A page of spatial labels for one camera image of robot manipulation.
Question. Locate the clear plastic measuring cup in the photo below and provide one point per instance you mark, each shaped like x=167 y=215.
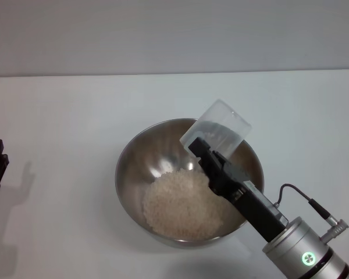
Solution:
x=221 y=119

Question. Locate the stainless steel mixing bowl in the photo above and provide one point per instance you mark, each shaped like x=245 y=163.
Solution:
x=133 y=174

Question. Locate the white uncooked rice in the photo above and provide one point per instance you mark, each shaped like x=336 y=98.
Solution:
x=180 y=203

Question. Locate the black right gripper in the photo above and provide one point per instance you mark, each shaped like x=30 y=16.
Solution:
x=256 y=218

